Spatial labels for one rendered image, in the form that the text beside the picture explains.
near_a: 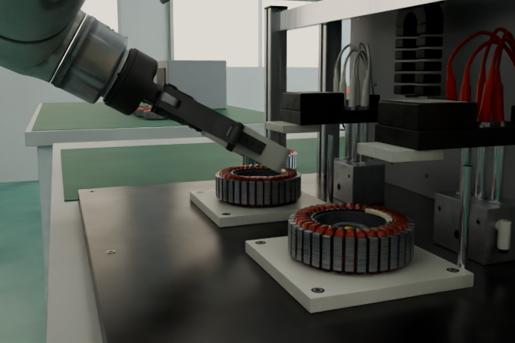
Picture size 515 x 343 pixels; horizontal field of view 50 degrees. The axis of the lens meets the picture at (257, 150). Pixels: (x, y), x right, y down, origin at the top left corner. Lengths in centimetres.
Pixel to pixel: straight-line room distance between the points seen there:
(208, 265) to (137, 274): 6
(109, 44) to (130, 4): 459
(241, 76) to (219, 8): 69
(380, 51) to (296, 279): 54
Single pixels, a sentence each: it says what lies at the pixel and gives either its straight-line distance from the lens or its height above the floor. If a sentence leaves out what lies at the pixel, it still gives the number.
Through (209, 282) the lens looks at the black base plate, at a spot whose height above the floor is 77.
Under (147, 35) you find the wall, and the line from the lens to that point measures 522.
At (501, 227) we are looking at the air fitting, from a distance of 55.
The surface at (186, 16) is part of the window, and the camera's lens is 530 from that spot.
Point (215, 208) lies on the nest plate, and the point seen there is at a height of 78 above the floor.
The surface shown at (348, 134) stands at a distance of 79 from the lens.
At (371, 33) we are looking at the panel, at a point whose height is 101.
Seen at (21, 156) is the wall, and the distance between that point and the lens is 520.
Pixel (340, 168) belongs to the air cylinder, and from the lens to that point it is 77.
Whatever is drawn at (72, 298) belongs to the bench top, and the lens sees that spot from 53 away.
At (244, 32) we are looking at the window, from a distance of 544.
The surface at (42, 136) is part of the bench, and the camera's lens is 201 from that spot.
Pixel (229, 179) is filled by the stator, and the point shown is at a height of 81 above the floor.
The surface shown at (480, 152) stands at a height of 87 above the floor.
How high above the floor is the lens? 95
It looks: 8 degrees down
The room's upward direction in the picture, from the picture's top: straight up
